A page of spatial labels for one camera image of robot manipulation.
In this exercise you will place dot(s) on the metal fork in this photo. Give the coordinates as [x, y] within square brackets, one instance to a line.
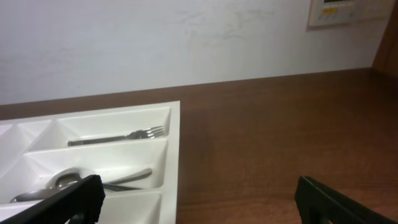
[148, 133]

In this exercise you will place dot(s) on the metal tablespoon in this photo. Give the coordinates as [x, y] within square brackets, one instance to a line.
[42, 194]

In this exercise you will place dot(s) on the white plastic cutlery tray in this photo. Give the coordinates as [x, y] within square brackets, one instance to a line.
[35, 149]

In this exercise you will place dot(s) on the metal tablespoon farther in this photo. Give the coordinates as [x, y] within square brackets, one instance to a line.
[71, 176]

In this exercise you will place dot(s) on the brown wooden side panel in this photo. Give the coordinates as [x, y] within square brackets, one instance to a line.
[385, 61]

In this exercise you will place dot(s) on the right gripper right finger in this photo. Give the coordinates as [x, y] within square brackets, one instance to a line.
[317, 203]

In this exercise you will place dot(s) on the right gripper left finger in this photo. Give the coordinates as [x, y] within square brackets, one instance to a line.
[78, 203]

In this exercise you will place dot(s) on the white wall control panel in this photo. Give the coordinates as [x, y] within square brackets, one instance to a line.
[329, 13]

